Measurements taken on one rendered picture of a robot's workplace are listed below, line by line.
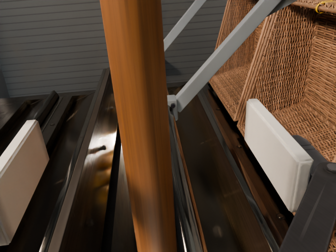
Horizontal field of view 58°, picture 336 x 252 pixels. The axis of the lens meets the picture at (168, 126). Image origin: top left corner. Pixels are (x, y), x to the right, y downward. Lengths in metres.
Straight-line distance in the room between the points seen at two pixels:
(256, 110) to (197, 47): 3.37
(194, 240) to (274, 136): 0.18
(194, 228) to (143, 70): 0.21
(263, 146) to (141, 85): 0.07
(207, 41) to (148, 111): 3.41
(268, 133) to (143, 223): 0.10
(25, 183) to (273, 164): 0.13
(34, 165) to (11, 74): 3.65
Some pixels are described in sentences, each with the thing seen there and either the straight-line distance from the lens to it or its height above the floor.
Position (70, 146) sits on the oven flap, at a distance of 1.28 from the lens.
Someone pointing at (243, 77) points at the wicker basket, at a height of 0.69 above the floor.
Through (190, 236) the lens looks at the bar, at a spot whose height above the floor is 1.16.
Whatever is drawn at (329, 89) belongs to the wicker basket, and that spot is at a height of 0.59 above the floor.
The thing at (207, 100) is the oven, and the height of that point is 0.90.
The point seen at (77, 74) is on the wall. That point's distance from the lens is 3.63.
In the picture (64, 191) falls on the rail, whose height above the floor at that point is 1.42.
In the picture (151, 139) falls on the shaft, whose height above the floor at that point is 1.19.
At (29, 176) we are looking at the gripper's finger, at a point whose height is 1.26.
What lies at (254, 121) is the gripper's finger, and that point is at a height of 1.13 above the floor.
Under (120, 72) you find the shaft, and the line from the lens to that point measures 0.16.
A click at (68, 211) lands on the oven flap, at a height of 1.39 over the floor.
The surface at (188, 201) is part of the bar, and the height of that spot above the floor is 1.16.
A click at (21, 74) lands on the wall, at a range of 3.79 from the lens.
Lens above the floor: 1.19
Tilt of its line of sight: 3 degrees down
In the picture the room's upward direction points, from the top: 96 degrees counter-clockwise
